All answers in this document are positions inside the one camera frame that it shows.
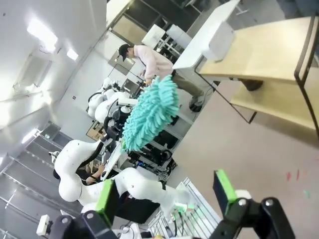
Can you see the teal microfibre duster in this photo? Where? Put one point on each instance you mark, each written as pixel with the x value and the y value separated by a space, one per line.
pixel 152 112

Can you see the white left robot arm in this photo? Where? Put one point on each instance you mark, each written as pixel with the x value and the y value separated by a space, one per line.
pixel 72 161

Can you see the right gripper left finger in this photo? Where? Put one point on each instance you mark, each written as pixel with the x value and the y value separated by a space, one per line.
pixel 107 199

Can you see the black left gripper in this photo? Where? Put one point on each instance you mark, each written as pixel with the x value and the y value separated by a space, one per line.
pixel 113 129

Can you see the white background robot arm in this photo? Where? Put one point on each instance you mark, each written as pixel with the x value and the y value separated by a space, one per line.
pixel 96 102

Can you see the black round floor base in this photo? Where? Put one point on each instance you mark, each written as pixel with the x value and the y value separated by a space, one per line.
pixel 197 103

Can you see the dark computer monitor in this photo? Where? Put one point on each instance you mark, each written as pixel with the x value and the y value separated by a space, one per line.
pixel 130 86

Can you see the white desk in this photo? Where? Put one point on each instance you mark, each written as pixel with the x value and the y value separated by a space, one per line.
pixel 199 42

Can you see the small white device box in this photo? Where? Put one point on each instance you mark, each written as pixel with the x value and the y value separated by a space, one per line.
pixel 45 224

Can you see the black cap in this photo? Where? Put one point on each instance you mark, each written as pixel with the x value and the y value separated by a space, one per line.
pixel 122 51

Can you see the ceiling air conditioner unit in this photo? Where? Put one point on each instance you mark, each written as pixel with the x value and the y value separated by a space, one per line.
pixel 32 71

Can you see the large ceiling light panel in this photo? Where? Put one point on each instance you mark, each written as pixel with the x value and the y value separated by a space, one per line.
pixel 41 32

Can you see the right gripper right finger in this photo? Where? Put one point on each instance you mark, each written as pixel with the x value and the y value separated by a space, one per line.
pixel 224 191

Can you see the small ceiling light panel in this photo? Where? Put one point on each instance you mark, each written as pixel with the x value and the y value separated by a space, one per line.
pixel 72 54

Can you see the seated person in dark shirt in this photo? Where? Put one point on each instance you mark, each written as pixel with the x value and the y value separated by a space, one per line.
pixel 93 174

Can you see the dark round object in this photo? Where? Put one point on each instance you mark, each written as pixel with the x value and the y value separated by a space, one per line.
pixel 251 84

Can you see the wooden shelf with black frame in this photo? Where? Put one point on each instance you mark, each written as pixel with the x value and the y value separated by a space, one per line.
pixel 269 49

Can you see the person in pink shirt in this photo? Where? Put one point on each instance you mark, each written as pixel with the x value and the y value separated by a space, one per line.
pixel 154 62

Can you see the white slotted panel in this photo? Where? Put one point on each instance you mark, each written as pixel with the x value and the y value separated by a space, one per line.
pixel 199 219

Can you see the black computer equipment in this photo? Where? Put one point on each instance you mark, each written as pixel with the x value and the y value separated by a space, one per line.
pixel 152 156

